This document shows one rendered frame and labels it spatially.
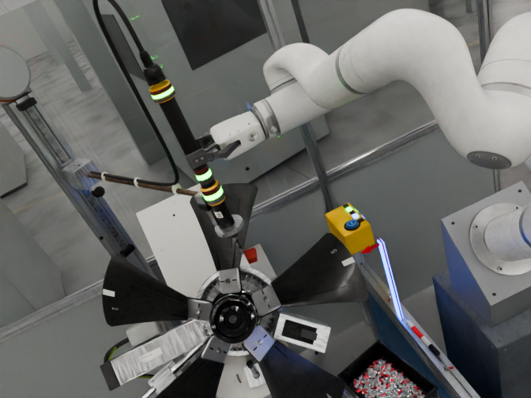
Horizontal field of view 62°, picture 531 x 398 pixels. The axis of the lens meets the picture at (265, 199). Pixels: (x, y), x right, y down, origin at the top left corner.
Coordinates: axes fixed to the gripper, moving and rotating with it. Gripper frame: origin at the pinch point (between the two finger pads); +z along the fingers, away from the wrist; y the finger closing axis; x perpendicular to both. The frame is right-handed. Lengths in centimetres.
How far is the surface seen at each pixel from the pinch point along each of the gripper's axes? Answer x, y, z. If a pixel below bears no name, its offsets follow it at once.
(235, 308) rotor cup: -40.8, -3.9, 8.0
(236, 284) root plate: -39.4, 2.4, 5.4
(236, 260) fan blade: -34.3, 4.9, 2.7
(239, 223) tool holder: -19.5, -2.1, -2.4
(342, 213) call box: -58, 33, -36
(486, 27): -33, 70, -127
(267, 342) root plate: -55, -5, 5
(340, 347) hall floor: -165, 66, -22
